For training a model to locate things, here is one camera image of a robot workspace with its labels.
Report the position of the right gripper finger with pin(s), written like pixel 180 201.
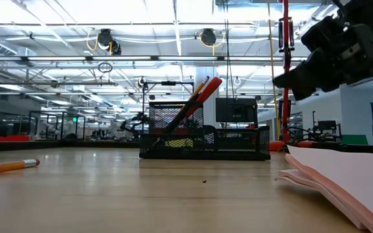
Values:
pixel 303 69
pixel 312 87

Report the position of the pink sticky note pad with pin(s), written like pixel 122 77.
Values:
pixel 351 181

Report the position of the orange pencil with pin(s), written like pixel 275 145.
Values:
pixel 2 167
pixel 201 87

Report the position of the black pen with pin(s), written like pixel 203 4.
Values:
pixel 191 110
pixel 175 127

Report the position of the black mesh desk organizer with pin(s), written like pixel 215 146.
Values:
pixel 206 156

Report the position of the small yellow-green block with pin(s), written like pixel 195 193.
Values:
pixel 180 143

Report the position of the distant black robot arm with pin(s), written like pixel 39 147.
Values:
pixel 134 123

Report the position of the black equipment stand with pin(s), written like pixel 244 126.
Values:
pixel 327 126

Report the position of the green board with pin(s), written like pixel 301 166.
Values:
pixel 354 139

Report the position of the black monitor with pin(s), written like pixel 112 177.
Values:
pixel 236 110

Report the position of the red plastic bin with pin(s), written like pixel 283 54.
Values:
pixel 11 138

